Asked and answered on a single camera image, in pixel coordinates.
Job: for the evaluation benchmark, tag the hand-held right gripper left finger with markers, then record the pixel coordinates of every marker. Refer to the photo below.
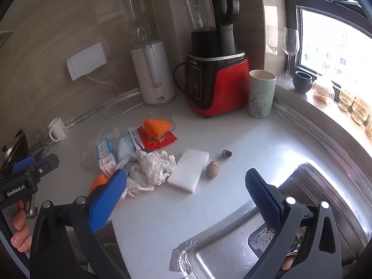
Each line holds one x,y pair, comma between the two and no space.
107,200

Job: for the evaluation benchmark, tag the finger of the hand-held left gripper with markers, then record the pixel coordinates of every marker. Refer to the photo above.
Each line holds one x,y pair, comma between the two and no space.
23,162
46,164

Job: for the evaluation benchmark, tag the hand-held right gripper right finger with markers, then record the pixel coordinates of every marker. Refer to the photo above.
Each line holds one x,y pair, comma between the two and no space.
261,194

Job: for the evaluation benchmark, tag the blue and clear plastic bag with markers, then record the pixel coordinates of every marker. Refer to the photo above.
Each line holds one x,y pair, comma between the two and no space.
126,148

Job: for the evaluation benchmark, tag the white tissue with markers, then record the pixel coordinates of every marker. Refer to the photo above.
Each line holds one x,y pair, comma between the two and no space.
154,165

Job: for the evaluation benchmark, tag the person's left hand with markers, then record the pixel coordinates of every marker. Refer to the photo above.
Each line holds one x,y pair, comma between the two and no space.
20,241

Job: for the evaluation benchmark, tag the glass pot lid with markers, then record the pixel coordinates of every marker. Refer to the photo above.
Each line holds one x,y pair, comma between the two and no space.
14,148

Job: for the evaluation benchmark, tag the white mug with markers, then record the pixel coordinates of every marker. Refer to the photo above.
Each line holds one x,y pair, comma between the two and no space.
59,128

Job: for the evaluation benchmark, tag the sink strainer basket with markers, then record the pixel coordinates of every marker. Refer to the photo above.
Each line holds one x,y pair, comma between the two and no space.
261,239

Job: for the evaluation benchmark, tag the brown nut shell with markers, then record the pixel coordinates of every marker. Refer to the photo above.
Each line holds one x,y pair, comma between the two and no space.
226,154

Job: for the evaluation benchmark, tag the brown ridged nut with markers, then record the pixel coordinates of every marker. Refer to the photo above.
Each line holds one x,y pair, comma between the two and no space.
212,169

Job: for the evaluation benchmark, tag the white blue-edged packet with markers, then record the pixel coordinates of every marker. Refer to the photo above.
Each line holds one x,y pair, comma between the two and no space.
136,138

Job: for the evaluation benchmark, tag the stainless steel sink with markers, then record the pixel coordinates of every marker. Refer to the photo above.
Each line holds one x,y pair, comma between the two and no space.
221,255

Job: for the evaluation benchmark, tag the white sponge block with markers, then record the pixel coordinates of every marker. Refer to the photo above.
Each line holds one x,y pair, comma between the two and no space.
189,168

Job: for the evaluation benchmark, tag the red snack packet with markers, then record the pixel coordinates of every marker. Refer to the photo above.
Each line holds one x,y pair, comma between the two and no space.
164,143

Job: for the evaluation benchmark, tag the pale green ceramic cup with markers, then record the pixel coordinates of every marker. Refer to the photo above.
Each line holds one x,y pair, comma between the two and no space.
261,96

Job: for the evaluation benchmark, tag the red and black blender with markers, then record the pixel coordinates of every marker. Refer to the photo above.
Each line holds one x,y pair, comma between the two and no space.
221,84

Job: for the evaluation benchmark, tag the small black pot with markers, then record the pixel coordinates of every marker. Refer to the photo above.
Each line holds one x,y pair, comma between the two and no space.
302,82

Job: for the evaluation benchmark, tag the glass jar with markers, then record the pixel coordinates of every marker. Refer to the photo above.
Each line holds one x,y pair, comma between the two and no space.
322,90

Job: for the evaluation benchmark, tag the white electric kettle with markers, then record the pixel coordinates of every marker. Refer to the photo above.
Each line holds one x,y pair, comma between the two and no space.
148,72

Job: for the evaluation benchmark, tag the wine glass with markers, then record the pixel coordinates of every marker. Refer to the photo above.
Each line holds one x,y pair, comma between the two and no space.
290,42

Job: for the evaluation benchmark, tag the window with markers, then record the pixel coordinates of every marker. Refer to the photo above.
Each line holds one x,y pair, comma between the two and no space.
334,43

